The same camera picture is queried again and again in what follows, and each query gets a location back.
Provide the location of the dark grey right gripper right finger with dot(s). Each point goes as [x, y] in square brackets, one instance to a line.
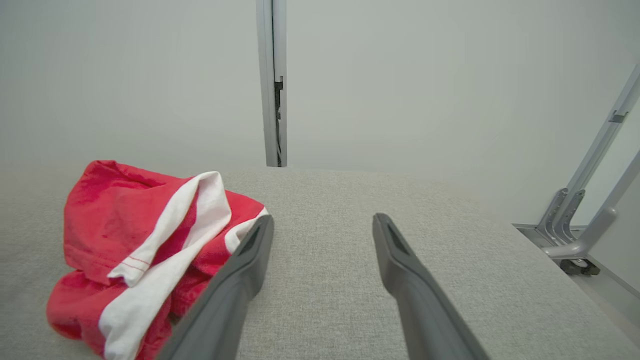
[425, 310]

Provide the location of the grey metal partition foot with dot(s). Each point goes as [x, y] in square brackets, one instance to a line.
[595, 160]

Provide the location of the grey metal partition post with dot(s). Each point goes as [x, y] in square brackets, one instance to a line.
[265, 75]

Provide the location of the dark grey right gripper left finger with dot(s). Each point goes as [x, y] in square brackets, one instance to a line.
[220, 310]

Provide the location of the black caster wheel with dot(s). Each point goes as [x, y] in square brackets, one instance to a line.
[580, 267]

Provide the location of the red and white shorts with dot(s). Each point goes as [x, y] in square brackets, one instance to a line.
[110, 210]

